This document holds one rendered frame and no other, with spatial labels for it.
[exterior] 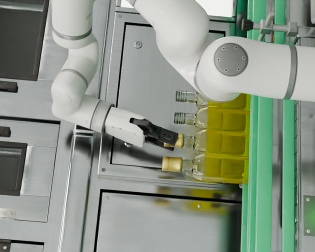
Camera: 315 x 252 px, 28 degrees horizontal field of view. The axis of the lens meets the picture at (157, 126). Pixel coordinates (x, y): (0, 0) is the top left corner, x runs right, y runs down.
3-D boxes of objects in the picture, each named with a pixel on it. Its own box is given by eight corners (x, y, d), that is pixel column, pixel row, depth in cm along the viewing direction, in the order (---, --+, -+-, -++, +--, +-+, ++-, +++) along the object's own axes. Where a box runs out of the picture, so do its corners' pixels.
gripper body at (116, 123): (98, 137, 153) (141, 153, 153) (97, 124, 144) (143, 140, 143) (109, 110, 156) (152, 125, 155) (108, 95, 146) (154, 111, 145)
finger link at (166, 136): (147, 137, 147) (174, 146, 146) (148, 133, 144) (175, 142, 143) (152, 125, 148) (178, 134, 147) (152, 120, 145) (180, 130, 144)
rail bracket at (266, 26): (284, 45, 154) (234, 40, 154) (303, 10, 138) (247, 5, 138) (284, 56, 153) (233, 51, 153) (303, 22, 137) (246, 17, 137)
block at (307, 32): (315, 44, 153) (286, 41, 153) (327, 25, 144) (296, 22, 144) (315, 57, 152) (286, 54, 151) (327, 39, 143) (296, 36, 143)
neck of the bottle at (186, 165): (191, 161, 149) (170, 159, 149) (192, 157, 146) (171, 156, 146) (190, 173, 148) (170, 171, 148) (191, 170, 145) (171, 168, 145)
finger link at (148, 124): (121, 123, 148) (140, 134, 150) (138, 120, 141) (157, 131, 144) (123, 119, 148) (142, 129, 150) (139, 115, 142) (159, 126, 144)
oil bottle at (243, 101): (279, 98, 157) (194, 91, 157) (284, 90, 152) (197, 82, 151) (279, 119, 155) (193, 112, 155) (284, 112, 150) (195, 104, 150)
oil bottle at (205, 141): (279, 142, 153) (192, 134, 153) (284, 134, 148) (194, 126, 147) (279, 164, 151) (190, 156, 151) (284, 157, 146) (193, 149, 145)
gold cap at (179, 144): (182, 136, 151) (164, 134, 151) (183, 131, 148) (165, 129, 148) (181, 150, 150) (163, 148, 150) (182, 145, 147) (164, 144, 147)
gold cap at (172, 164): (180, 165, 150) (162, 163, 150) (182, 154, 147) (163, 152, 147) (180, 175, 147) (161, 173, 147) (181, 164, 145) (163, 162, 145)
